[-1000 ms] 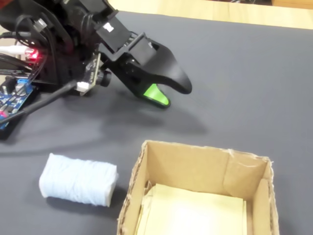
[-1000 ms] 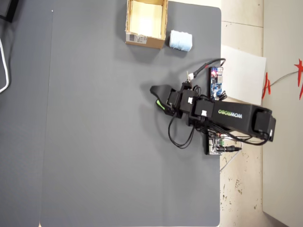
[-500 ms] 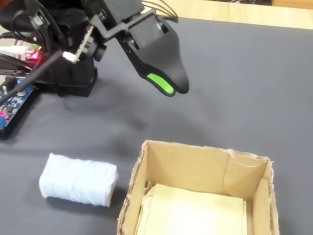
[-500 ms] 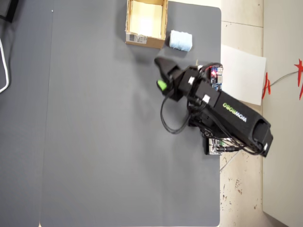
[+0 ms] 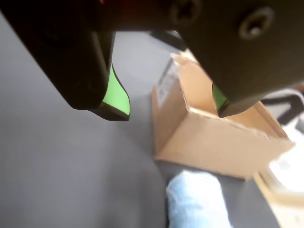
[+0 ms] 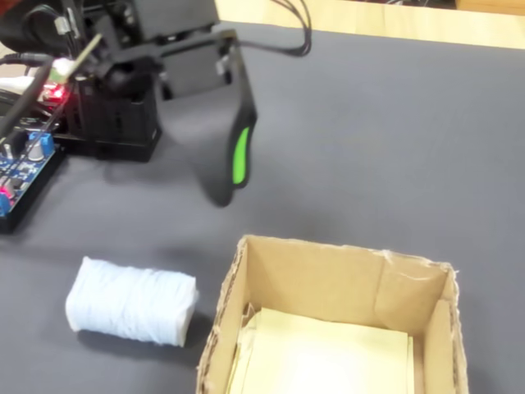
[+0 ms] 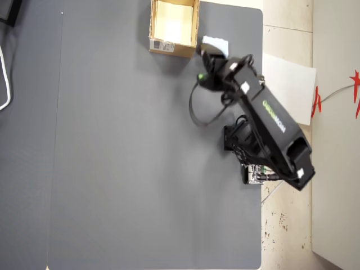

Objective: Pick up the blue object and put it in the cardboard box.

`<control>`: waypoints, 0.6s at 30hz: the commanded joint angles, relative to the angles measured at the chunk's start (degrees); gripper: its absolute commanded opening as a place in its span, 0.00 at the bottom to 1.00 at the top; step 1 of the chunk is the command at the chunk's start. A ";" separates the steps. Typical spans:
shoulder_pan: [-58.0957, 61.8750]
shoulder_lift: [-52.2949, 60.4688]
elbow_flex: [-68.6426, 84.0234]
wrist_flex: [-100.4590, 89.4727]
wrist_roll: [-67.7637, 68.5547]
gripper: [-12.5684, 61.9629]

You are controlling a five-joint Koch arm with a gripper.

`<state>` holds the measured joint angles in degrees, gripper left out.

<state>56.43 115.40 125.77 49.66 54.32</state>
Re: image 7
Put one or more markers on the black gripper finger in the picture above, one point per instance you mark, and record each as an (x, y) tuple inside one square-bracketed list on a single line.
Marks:
[(203, 78), (208, 49)]

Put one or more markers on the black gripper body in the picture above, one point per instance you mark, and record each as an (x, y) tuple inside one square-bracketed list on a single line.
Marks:
[(216, 70)]

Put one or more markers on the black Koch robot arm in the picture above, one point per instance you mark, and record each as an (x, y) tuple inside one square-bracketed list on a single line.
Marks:
[(270, 112)]

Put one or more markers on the open cardboard box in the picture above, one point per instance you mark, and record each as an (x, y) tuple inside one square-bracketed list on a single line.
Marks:
[(172, 52)]

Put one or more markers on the white paper sheet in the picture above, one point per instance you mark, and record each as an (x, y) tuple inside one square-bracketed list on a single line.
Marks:
[(292, 84)]

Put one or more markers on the motor controller board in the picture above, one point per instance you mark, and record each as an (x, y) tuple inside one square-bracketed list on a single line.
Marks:
[(253, 177)]

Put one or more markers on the black power plug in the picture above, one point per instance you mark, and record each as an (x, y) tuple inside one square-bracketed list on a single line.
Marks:
[(267, 177)]

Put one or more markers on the dark grey textured mat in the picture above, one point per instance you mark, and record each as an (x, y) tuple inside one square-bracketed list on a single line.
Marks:
[(28, 168), (126, 168)]

